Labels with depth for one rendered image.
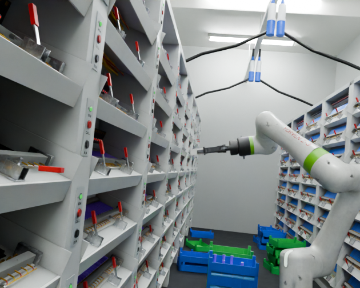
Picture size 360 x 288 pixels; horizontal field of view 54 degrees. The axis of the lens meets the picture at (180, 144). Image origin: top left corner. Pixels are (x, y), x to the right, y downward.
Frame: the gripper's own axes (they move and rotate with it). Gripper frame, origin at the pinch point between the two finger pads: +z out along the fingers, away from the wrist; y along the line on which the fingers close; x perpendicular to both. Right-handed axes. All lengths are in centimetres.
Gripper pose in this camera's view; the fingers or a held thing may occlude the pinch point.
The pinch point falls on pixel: (196, 151)
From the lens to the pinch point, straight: 178.8
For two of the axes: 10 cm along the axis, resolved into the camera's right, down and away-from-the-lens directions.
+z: -9.9, 1.2, 0.9
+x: -1.1, -9.9, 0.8
